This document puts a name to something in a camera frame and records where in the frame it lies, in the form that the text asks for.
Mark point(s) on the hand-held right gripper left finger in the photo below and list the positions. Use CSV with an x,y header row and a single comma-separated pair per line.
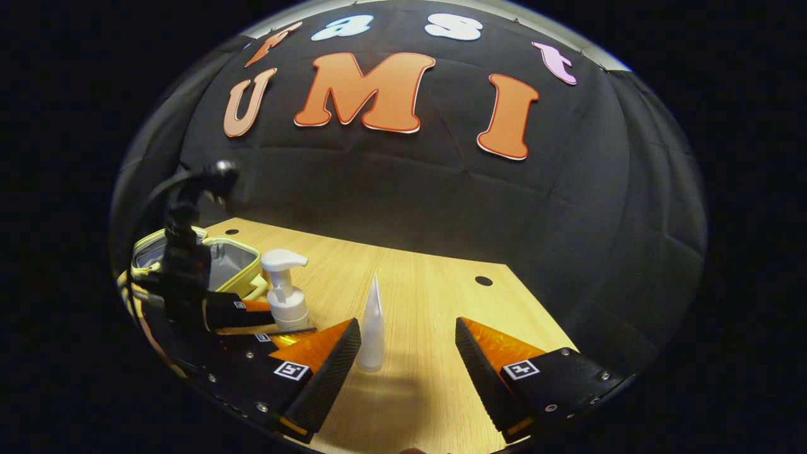
x,y
328,378

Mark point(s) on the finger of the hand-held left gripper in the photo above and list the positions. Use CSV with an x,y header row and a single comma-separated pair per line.
x,y
224,312
252,343

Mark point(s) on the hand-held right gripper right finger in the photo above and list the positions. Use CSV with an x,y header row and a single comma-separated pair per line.
x,y
482,378

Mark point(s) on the white pump bottle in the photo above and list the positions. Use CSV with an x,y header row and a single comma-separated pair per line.
x,y
287,302

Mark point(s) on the white squeeze tube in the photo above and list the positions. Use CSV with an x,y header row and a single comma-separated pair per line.
x,y
372,340

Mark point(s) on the black backdrop cloth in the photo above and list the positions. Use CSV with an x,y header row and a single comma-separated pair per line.
x,y
441,202

